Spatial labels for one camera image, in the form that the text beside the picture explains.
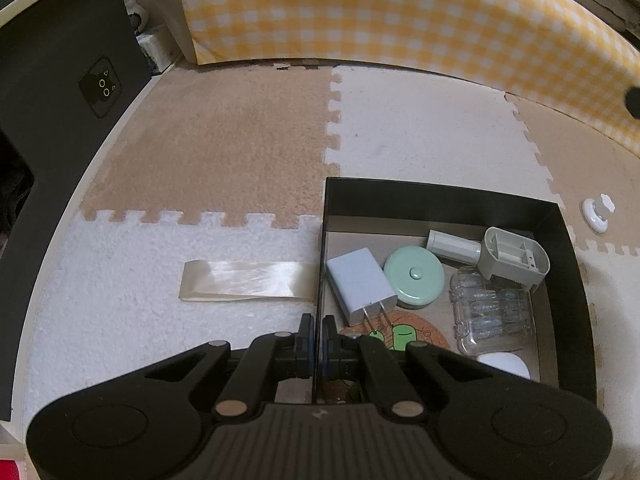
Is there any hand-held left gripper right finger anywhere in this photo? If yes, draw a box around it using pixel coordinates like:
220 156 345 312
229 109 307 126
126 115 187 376
321 314 497 419

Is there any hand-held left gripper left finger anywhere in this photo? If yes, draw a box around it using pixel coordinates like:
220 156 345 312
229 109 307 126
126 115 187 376
144 311 319 420

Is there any white charger plug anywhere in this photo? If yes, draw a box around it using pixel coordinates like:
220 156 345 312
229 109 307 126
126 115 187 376
326 248 399 334

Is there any green round tape measure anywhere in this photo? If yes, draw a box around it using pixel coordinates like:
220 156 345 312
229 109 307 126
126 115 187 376
383 245 444 310

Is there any clear plastic case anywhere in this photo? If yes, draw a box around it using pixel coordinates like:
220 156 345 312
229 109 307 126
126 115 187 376
448 265 537 357

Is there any white round gadget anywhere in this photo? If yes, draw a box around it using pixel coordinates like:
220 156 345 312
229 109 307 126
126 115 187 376
475 351 532 381

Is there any grey and white handheld device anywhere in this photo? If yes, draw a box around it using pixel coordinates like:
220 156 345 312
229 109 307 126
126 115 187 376
426 226 551 290

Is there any black cardboard box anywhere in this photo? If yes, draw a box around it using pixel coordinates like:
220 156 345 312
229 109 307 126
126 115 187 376
318 176 600 406

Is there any clear tape strip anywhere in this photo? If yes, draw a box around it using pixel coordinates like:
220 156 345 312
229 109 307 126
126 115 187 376
179 260 321 305

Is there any cork coaster with green cactus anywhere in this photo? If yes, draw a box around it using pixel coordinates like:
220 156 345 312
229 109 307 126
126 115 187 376
320 309 454 404

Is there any white foam mat tile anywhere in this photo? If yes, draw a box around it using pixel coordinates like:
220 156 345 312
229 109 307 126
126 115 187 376
570 240 640 463
12 210 327 461
325 64 569 212

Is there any tan foam mat tile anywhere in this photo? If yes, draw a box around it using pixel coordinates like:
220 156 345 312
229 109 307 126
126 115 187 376
504 92 640 257
75 62 347 234

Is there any white round knob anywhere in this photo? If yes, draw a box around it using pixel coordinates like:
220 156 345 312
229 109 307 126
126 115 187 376
580 193 615 234

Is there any tissue pack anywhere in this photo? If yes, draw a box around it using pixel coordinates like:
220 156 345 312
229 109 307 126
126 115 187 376
137 29 174 74

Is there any black cabinet panel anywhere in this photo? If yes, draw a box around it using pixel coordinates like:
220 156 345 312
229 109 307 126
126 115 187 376
0 0 154 424

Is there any yellow checked cloth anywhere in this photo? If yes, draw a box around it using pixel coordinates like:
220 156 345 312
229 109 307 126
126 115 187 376
172 0 640 154

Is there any white fabric bag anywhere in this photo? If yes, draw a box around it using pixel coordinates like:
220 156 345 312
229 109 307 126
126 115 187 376
135 0 202 64

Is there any small dark plush toy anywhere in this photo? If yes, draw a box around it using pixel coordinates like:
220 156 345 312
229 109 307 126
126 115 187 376
124 0 149 32

